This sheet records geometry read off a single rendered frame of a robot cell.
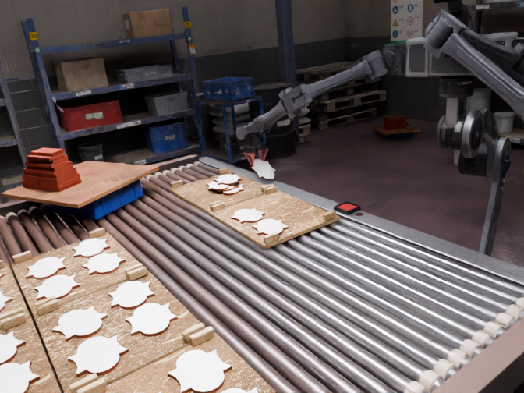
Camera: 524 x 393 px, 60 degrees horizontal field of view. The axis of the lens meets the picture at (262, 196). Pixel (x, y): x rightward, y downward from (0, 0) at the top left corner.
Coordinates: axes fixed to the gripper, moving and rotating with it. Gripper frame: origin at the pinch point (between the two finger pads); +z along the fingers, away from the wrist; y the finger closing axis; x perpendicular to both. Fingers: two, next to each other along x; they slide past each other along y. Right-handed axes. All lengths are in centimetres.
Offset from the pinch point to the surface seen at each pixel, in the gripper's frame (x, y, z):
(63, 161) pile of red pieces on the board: 37, -80, -17
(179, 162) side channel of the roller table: 56, -11, 5
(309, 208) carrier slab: -51, -19, 6
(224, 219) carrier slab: -31, -46, 6
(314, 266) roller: -80, -49, 8
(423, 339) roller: -123, -59, 9
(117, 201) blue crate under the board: 22, -66, 3
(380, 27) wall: 270, 513, -36
